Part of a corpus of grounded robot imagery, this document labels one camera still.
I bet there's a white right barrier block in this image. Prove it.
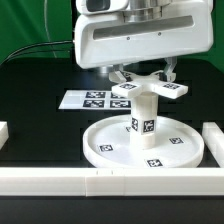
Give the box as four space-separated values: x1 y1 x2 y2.
202 122 224 168

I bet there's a white front barrier rail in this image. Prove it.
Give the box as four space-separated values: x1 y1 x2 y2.
0 168 224 196

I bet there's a white left barrier block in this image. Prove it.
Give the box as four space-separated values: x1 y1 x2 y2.
0 121 9 150

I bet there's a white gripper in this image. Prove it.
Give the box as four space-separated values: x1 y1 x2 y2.
74 0 213 82

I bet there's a white cross-shaped table base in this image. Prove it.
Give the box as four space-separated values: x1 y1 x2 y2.
109 71 188 99

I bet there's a thin grey cable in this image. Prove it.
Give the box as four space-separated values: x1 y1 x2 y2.
43 0 58 59

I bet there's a white barrier block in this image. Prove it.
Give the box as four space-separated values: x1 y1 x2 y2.
0 121 9 150
202 122 224 168

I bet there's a white round table top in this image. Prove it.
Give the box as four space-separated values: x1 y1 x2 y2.
83 115 204 168

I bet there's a white marker tag plate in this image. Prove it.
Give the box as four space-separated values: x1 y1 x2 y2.
59 90 131 110

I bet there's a black cable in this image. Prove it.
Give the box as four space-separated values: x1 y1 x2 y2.
0 40 75 66

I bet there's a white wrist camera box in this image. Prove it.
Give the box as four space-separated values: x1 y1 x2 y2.
76 0 129 14

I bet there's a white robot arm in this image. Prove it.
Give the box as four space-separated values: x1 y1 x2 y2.
74 0 213 81

